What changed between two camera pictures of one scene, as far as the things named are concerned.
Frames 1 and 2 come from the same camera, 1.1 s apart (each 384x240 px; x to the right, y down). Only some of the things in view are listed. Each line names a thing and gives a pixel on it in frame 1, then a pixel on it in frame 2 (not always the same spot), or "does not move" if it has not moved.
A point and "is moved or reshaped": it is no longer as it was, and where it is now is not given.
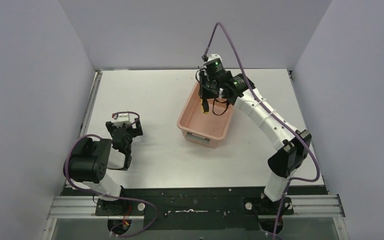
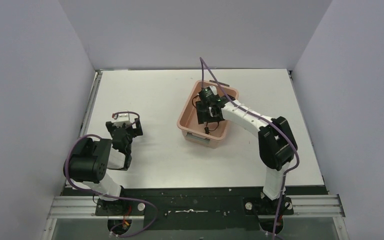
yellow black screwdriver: x=205 y=105 is moved or reshaped
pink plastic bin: x=201 y=129 does not move
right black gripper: x=208 y=88 to x=206 y=115
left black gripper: x=123 y=133 does not move
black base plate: x=196 y=208 does not move
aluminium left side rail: x=97 y=77 does not move
